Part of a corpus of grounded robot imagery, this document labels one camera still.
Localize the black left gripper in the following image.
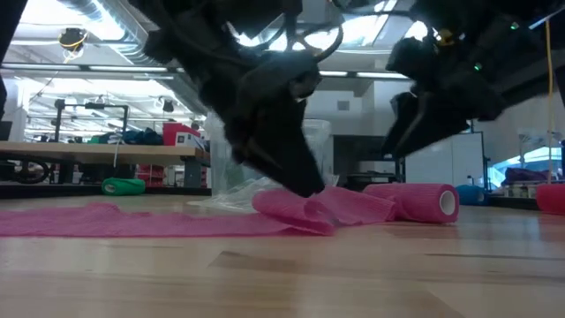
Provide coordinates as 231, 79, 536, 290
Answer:
219, 55, 327, 198

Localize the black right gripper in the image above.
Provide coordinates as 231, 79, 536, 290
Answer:
380, 36, 509, 158

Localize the clear plastic zipper bag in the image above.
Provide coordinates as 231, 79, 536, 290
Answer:
187, 175, 283, 214

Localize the pink elastic bandage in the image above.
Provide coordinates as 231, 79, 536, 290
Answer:
0, 183, 460, 239

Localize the blue bandage roll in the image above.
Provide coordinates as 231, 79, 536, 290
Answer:
455, 184, 491, 207

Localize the green bandage roll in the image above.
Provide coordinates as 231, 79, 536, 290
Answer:
101, 177, 147, 197

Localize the white board panel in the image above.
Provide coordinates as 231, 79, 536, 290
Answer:
403, 131, 486, 190

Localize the clear plastic storage bin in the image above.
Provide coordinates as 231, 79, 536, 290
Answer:
203, 112, 333, 199

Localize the black shelf unit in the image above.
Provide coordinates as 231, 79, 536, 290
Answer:
331, 134, 405, 192

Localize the red box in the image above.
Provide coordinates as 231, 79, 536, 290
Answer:
161, 122, 207, 149

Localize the purple bag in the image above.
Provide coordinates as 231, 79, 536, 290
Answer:
501, 166, 552, 186

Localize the row of small jars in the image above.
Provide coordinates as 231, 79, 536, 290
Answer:
502, 183, 539, 199

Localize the red drawer cabinet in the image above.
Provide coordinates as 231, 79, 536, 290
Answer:
135, 163, 165, 188

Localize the blue cloth pile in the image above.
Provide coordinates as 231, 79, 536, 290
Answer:
89, 126, 165, 147

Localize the black pipe rig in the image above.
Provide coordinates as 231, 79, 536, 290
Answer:
52, 98, 131, 143

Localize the yellow hanging cable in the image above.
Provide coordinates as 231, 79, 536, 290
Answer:
544, 19, 555, 185

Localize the red clamp handle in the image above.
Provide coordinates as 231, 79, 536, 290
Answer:
535, 182, 565, 216

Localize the grey metal frame workbench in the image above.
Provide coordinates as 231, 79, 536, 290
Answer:
0, 140, 212, 190

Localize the yellow black cable reel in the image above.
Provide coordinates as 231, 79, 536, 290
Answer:
57, 26, 89, 63

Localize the black coiled cable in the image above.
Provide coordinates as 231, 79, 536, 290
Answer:
11, 157, 52, 186

